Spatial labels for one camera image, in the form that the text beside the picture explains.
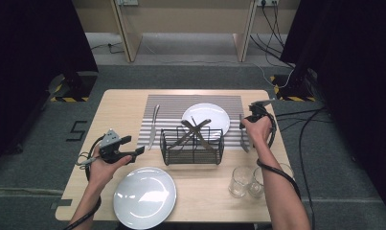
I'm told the black wire cutlery basket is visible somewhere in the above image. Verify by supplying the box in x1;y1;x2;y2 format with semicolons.
159;126;226;167

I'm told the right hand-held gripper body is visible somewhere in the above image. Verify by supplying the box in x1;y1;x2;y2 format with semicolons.
248;99;277;123

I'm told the black curtain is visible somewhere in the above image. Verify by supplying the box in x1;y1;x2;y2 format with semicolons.
0;0;99;171
280;0;386;221

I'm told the black floor cable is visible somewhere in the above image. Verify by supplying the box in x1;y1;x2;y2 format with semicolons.
275;107;326;119
297;107;329;230
89;41;126;56
278;117;333;132
261;2;285;51
248;33;296;70

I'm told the person's left hand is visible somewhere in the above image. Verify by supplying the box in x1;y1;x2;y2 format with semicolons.
88;148;134;191

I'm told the striped grey placemat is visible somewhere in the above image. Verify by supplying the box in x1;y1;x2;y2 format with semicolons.
136;94;251;150

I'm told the stand base with hazard tape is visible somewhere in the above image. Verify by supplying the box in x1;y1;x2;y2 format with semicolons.
270;74;318;103
49;71;99;104

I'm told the person's right hand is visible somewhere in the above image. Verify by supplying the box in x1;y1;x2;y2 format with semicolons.
241;115;275;154

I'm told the white round plate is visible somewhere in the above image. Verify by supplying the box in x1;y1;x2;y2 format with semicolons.
113;166;178;230
181;103;232;137

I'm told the light wooden desk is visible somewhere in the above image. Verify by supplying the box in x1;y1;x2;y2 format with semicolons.
70;0;302;63

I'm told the grey tape piece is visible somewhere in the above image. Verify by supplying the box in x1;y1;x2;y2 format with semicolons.
50;198;74;210

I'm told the silver table knife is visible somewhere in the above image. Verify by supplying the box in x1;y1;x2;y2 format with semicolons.
148;103;161;151

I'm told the white floor cable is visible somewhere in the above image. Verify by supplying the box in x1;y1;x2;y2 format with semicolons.
252;61;296;89

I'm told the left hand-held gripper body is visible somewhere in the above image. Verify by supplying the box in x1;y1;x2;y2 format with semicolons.
99;128;133;165

